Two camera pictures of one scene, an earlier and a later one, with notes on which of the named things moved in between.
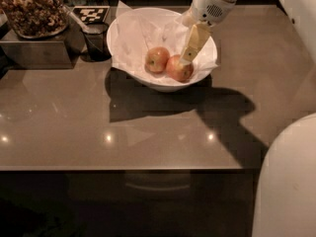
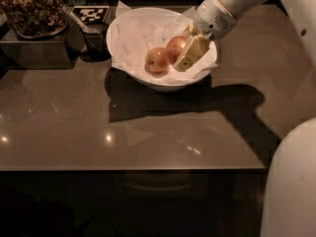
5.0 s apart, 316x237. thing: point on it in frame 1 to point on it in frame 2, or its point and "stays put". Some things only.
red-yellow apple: (178, 72) to (175, 47)
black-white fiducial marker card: (91, 14) stays put
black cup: (96, 42) stays put
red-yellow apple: (156, 59) stays put
